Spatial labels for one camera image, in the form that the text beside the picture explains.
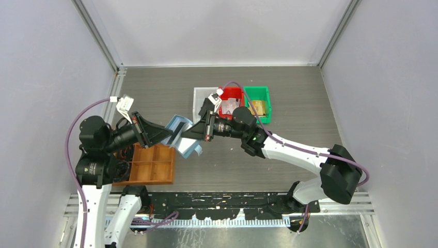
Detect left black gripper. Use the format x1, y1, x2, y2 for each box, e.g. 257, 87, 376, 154
104, 110, 174, 151

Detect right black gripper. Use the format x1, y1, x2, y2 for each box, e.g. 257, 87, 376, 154
181, 110, 246, 142

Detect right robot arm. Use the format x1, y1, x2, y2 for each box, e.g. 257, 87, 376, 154
181, 107, 363, 212

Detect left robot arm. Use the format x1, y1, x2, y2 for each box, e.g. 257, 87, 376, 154
74, 112, 173, 247

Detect black card stack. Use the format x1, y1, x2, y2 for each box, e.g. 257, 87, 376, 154
198, 98, 214, 119

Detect pink white cards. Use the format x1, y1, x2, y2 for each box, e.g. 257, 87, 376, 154
221, 98, 241, 115

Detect gold cards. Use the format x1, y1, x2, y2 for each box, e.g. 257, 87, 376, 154
248, 100, 267, 117

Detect small black coiled band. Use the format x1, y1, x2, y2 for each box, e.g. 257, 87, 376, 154
117, 145, 134, 161

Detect orange wooden divider tray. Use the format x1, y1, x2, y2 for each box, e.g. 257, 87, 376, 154
113, 143, 176, 186

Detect white plastic bin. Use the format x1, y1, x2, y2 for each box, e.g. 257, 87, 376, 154
192, 87, 218, 123

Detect black coiled bands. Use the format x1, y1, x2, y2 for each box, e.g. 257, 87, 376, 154
113, 161, 131, 182

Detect red plastic bin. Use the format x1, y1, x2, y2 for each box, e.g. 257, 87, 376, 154
218, 87, 244, 119

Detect green plastic bin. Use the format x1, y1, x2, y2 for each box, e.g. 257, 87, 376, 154
244, 86, 272, 124

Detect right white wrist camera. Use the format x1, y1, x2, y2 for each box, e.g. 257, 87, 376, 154
207, 88, 224, 113

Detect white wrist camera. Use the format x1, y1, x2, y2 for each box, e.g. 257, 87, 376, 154
116, 95, 134, 123
207, 88, 224, 113

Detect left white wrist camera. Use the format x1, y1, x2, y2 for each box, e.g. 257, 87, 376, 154
116, 95, 134, 123

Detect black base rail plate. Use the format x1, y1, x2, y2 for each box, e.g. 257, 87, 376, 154
135, 192, 305, 221

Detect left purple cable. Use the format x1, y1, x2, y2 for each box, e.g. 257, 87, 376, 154
65, 97, 179, 248

